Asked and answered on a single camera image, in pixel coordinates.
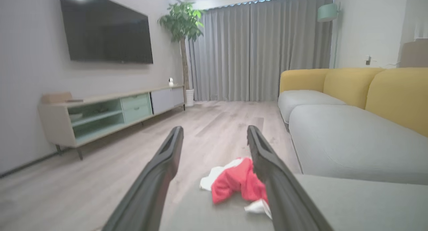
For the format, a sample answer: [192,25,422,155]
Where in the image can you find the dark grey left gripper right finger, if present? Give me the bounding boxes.
[246,125,335,231]

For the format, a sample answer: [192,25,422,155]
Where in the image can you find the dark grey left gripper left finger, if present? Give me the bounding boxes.
[101,126,184,231]

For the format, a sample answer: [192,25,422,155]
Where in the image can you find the red jersey with white sleeves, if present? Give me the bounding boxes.
[200,157,273,220]

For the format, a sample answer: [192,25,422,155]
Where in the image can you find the long grey sofa seat cushion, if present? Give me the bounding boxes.
[289,105,428,185]

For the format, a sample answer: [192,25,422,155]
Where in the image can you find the short grey sofa seat cushion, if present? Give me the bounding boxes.
[278,90,347,131]

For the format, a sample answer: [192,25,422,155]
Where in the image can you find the beige and mint TV cabinet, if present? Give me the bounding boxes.
[38,85,186,160]

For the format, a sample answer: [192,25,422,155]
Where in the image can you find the brown cardboard box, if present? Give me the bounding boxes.
[41,92,73,104]

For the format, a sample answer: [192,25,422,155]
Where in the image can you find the grey floor-length curtain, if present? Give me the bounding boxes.
[186,0,335,103]

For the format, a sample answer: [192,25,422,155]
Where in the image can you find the wide yellow sofa back cushion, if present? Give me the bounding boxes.
[365,68,428,138]

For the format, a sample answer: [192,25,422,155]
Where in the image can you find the tall green potted tree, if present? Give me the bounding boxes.
[158,2,205,91]

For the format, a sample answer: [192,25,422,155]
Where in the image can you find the mint green floor lamp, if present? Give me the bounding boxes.
[317,2,342,70]

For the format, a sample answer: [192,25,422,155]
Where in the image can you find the black wall-mounted television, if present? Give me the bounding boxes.
[58,0,154,65]

